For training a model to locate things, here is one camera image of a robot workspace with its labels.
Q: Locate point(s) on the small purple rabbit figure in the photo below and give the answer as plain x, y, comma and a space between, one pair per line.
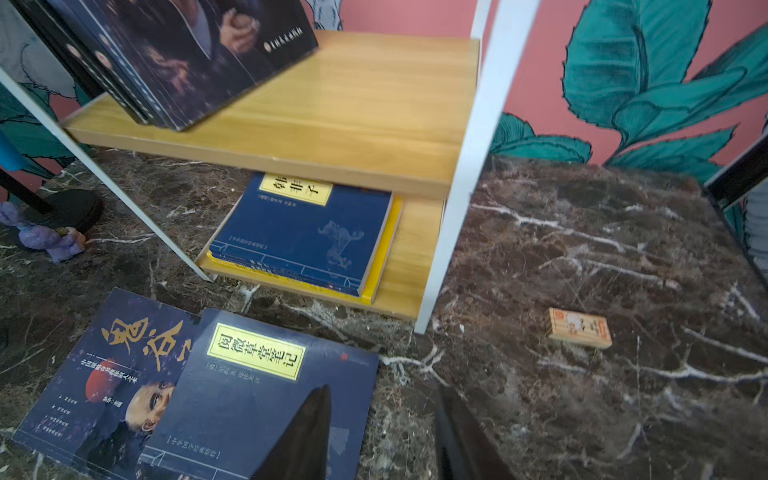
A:
60, 244

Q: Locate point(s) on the black book white characters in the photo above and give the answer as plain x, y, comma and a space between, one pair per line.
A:
80, 58

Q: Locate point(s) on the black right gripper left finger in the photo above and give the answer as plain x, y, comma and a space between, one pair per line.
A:
301, 452

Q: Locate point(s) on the purple portrait book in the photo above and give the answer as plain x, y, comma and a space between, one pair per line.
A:
106, 400
183, 61

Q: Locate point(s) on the yellow book on shelf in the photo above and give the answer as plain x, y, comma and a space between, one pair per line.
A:
374, 277

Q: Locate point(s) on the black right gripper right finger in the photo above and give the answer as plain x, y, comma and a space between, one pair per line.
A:
463, 451

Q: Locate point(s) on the blue toy microphone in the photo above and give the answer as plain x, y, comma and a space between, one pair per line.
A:
10, 158

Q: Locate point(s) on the small wooden block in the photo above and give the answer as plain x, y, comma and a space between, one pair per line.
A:
579, 328

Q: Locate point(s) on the white wooden two-tier shelf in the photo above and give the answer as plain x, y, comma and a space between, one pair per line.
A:
411, 115

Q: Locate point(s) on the black microphone stand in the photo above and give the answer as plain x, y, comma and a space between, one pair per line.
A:
76, 208

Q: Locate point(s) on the small blue book yellow label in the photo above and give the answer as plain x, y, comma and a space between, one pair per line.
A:
243, 383

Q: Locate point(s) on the dark blue book white label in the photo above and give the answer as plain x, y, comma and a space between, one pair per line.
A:
316, 232

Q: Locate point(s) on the right black frame post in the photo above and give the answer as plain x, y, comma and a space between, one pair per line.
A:
739, 194

